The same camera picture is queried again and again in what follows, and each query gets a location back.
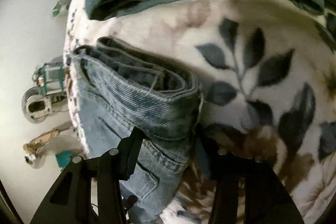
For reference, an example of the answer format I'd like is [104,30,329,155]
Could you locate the blue denim pants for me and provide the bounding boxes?
[70,0,329,224]

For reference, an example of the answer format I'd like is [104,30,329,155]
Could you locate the teal floor item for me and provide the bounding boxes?
[55,151,73,168]

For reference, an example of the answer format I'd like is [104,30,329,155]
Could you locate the round grey floor appliance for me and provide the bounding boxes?
[21,87,67,124]

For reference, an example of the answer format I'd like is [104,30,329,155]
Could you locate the floral bed blanket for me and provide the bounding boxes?
[63,0,336,224]

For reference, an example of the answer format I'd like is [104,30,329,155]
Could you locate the green box on floor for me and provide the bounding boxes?
[52,0,72,17]

